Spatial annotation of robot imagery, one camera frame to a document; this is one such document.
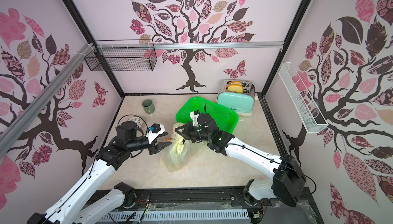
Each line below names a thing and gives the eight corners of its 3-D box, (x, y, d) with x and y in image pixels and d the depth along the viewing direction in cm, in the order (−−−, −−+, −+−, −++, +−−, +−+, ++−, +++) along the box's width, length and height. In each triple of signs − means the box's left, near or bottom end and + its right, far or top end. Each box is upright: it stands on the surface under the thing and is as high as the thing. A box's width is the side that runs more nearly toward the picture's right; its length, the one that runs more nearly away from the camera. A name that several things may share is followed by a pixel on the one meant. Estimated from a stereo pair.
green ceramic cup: (141, 110, 113) (138, 104, 107) (147, 103, 117) (145, 97, 111) (152, 114, 110) (149, 108, 105) (157, 107, 114) (155, 101, 109)
